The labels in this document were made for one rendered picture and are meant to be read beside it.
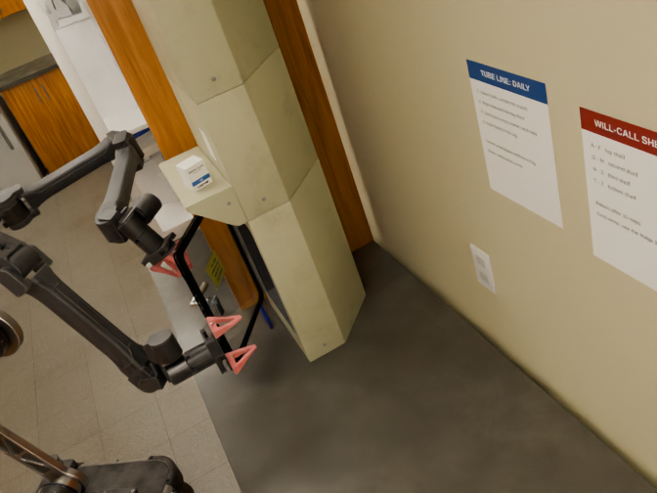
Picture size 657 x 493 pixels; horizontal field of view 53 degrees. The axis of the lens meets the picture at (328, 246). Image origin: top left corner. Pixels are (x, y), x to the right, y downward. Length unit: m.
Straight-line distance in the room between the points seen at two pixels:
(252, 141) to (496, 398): 0.80
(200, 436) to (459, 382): 1.78
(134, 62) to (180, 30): 0.39
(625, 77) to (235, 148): 0.84
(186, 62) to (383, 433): 0.92
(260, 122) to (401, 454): 0.79
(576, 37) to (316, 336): 1.07
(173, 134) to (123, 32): 0.28
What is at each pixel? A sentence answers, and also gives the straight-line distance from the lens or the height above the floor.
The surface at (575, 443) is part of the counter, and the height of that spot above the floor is 0.94.
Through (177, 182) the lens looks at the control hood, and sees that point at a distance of 1.64.
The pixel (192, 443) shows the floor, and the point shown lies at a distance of 3.19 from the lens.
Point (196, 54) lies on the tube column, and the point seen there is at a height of 1.80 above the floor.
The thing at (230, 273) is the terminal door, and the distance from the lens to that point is 1.84.
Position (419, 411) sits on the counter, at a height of 0.94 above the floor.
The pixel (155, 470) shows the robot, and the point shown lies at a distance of 2.83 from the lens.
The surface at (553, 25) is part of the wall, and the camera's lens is 1.03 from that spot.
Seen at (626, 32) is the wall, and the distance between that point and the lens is 0.93.
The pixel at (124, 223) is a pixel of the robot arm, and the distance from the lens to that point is 1.71.
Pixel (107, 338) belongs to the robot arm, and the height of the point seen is 1.33.
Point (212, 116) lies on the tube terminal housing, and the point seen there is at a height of 1.67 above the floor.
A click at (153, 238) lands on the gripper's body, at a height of 1.38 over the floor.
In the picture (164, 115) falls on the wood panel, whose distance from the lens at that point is 1.81.
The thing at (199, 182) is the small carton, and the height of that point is 1.53.
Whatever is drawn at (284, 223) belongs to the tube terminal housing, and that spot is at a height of 1.36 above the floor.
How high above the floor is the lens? 2.14
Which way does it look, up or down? 33 degrees down
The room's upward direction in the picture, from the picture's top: 20 degrees counter-clockwise
